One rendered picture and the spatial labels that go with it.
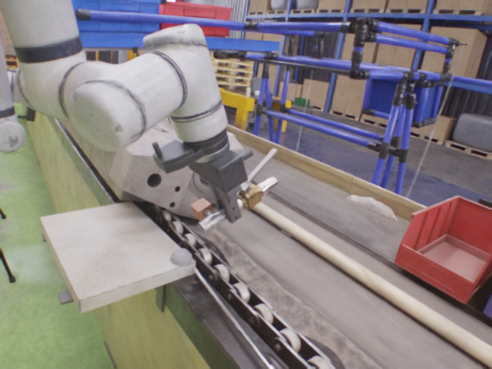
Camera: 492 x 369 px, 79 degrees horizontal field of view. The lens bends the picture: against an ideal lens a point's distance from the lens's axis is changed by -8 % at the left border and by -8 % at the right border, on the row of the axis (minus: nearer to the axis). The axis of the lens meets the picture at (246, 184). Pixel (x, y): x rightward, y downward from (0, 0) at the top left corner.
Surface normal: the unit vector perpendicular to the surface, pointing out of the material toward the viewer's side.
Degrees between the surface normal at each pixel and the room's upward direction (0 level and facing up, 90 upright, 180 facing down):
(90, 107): 108
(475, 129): 88
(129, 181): 90
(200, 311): 0
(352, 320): 0
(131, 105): 73
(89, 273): 0
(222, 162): 25
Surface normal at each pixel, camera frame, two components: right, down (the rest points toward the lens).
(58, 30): 0.78, 0.37
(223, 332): 0.14, -0.93
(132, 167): 0.60, 0.36
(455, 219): -0.79, 0.08
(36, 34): 0.26, 0.58
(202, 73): 0.86, 0.16
